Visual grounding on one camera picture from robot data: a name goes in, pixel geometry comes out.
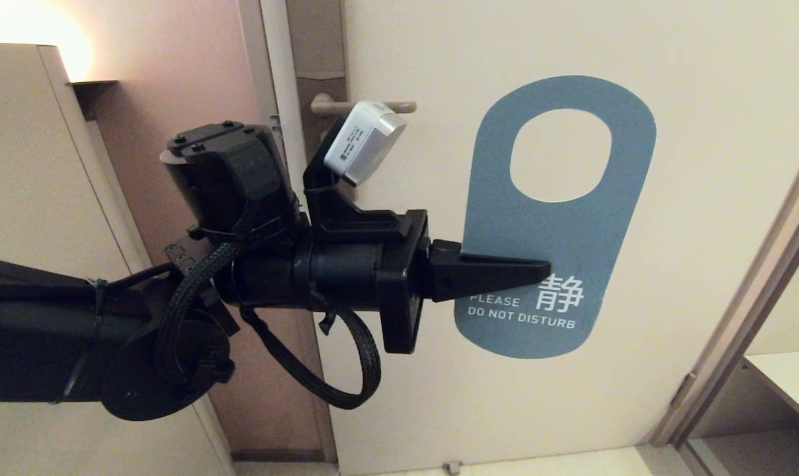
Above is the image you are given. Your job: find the white and blue door hanger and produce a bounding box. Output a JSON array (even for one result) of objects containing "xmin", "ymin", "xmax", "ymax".
[{"xmin": 454, "ymin": 75, "xmax": 657, "ymax": 360}]

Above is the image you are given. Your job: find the brown door lock plate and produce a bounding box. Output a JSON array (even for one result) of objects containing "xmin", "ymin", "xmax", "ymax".
[{"xmin": 286, "ymin": 0, "xmax": 357, "ymax": 202}]

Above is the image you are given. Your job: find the dark baseboard strip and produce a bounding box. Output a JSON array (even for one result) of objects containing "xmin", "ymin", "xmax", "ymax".
[{"xmin": 231, "ymin": 450, "xmax": 337, "ymax": 462}]

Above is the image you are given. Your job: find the beige closet shelf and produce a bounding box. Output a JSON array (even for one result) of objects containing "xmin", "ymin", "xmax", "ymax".
[{"xmin": 742, "ymin": 350, "xmax": 799, "ymax": 438}]

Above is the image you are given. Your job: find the black left camera bracket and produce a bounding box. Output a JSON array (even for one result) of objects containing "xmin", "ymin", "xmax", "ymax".
[{"xmin": 303, "ymin": 118, "xmax": 415, "ymax": 247}]

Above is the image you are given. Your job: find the black left camera cable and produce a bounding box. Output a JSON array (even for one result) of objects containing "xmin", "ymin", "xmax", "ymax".
[{"xmin": 239, "ymin": 304, "xmax": 382, "ymax": 411}]

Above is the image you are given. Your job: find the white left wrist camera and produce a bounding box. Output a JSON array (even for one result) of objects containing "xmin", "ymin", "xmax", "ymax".
[{"xmin": 323, "ymin": 100, "xmax": 407, "ymax": 187}]

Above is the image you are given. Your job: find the beige metal door handle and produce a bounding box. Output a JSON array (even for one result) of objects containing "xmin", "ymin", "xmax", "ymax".
[{"xmin": 310, "ymin": 93, "xmax": 417, "ymax": 118}]

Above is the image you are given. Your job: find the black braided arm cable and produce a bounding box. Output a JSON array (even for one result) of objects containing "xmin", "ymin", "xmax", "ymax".
[{"xmin": 155, "ymin": 239, "xmax": 245, "ymax": 387}]

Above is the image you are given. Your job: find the dark wall lamp bracket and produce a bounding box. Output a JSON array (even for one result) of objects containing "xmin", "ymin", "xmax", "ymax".
[{"xmin": 71, "ymin": 80, "xmax": 119, "ymax": 121}]

